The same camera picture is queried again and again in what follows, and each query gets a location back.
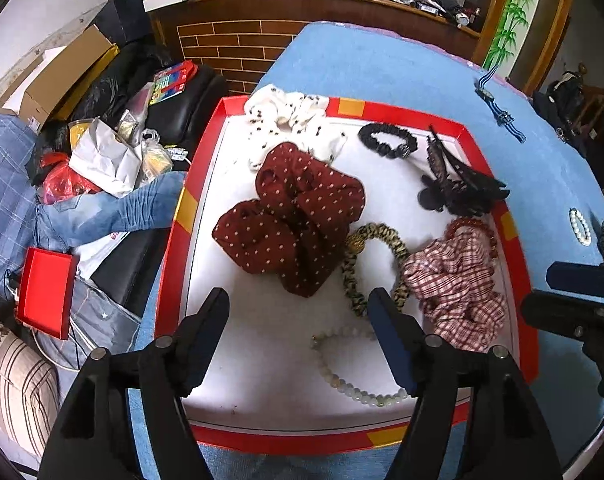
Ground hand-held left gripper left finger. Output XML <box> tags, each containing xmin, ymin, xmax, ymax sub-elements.
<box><xmin>37</xmin><ymin>287</ymin><xmax>231</xmax><ymax>480</ymax></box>

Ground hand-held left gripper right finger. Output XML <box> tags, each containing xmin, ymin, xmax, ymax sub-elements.
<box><xmin>367</xmin><ymin>287</ymin><xmax>562</xmax><ymax>480</ymax></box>

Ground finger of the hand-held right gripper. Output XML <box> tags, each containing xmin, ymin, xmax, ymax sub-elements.
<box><xmin>546</xmin><ymin>261</ymin><xmax>604</xmax><ymax>300</ymax></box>
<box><xmin>520</xmin><ymin>291</ymin><xmax>604</xmax><ymax>346</ymax></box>

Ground red tray with white inside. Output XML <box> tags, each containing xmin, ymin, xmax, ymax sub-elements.
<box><xmin>153</xmin><ymin>95</ymin><xmax>541</xmax><ymax>457</ymax></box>

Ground red plaid scrunchie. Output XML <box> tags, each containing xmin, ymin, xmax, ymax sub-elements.
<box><xmin>401</xmin><ymin>232</ymin><xmax>508</xmax><ymax>353</ymax></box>

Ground dark red dotted scrunchie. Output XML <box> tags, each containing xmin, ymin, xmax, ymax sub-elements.
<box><xmin>212</xmin><ymin>141</ymin><xmax>367</xmax><ymax>297</ymax></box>

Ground black lace hair claw clip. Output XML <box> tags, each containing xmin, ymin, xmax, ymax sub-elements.
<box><xmin>418</xmin><ymin>125</ymin><xmax>511</xmax><ymax>217</ymax></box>

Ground star print denim garment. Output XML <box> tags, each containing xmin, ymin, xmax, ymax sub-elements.
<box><xmin>67</xmin><ymin>277</ymin><xmax>143</xmax><ymax>372</ymax></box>

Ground blue jeans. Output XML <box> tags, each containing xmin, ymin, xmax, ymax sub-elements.
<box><xmin>34</xmin><ymin>171</ymin><xmax>189</xmax><ymax>261</ymax></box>

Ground small red box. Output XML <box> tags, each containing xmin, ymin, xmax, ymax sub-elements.
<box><xmin>14</xmin><ymin>246</ymin><xmax>80</xmax><ymax>341</ymax></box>

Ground black bag with metal clasp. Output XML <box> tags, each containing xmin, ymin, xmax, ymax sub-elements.
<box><xmin>532</xmin><ymin>62</ymin><xmax>604</xmax><ymax>146</ymax></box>

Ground striped cushion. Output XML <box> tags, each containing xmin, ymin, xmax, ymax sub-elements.
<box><xmin>0</xmin><ymin>305</ymin><xmax>63</xmax><ymax>456</ymax></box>

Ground white paper bag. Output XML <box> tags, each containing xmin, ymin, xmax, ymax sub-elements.
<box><xmin>68</xmin><ymin>116</ymin><xmax>145</xmax><ymax>198</ymax></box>

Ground red plastic bag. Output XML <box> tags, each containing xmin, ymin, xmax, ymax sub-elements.
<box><xmin>37</xmin><ymin>152</ymin><xmax>103</xmax><ymax>206</ymax></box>

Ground black leather sofa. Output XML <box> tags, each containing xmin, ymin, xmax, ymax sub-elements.
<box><xmin>72</xmin><ymin>42</ymin><xmax>230</xmax><ymax>311</ymax></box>

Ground white black dotted scrunchie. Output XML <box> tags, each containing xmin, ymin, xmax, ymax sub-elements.
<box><xmin>243</xmin><ymin>84</ymin><xmax>350</xmax><ymax>171</ymax></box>

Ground blue plaid cloth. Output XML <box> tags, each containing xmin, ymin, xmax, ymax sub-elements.
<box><xmin>0</xmin><ymin>112</ymin><xmax>50</xmax><ymax>293</ymax></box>

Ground colourful printed box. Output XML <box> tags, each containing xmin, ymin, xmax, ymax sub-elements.
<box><xmin>148</xmin><ymin>60</ymin><xmax>195</xmax><ymax>107</ymax></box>

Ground blue table cloth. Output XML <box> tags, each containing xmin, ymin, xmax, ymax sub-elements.
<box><xmin>127</xmin><ymin>21</ymin><xmax>604</xmax><ymax>480</ymax></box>

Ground wooden counter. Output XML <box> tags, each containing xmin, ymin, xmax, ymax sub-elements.
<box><xmin>102</xmin><ymin>0</ymin><xmax>515</xmax><ymax>98</ymax></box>

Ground cardboard box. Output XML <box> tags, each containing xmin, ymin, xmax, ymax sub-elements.
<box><xmin>0</xmin><ymin>25</ymin><xmax>120</xmax><ymax>126</ymax></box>

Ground black speaker box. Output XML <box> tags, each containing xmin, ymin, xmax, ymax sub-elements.
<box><xmin>94</xmin><ymin>0</ymin><xmax>153</xmax><ymax>46</ymax></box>

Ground white pearl bracelet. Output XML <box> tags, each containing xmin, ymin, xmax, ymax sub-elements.
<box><xmin>568</xmin><ymin>207</ymin><xmax>592</xmax><ymax>247</ymax></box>

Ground pale jade bead necklace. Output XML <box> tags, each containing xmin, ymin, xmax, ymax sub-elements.
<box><xmin>309</xmin><ymin>325</ymin><xmax>410</xmax><ymax>408</ymax></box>

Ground leopard print hair tie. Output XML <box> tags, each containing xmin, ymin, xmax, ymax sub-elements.
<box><xmin>339</xmin><ymin>222</ymin><xmax>411</xmax><ymax>318</ymax></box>

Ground red bead bracelet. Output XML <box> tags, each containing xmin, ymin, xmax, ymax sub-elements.
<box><xmin>443</xmin><ymin>216</ymin><xmax>500</xmax><ymax>261</ymax></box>

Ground black hair tie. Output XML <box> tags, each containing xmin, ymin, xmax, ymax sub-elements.
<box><xmin>358</xmin><ymin>121</ymin><xmax>419</xmax><ymax>161</ymax></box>

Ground green bamboo wall decal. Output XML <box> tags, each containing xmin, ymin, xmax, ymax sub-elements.
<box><xmin>486</xmin><ymin>0</ymin><xmax>532</xmax><ymax>81</ymax></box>

